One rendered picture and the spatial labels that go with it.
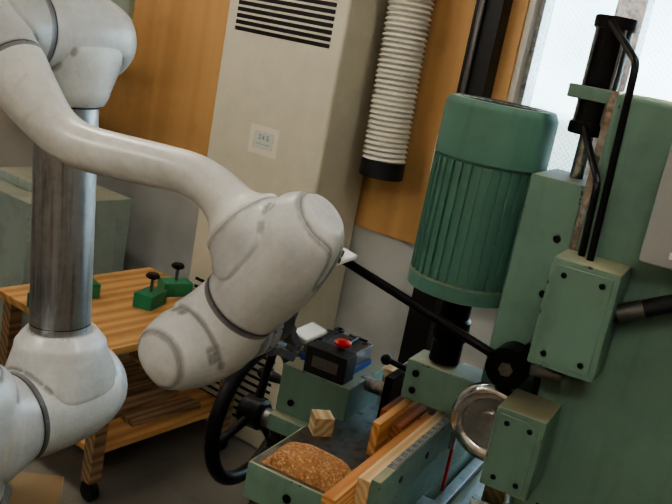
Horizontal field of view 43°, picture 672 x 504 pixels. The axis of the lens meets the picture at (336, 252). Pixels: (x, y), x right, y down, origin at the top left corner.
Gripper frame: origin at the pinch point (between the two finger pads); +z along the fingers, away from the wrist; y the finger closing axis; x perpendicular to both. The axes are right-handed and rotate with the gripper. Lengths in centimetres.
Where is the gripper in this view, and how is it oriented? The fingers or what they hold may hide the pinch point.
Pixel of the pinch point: (330, 292)
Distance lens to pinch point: 133.0
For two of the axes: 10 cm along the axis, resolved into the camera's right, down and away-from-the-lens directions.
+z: 4.8, -1.4, 8.7
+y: 3.4, -8.8, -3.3
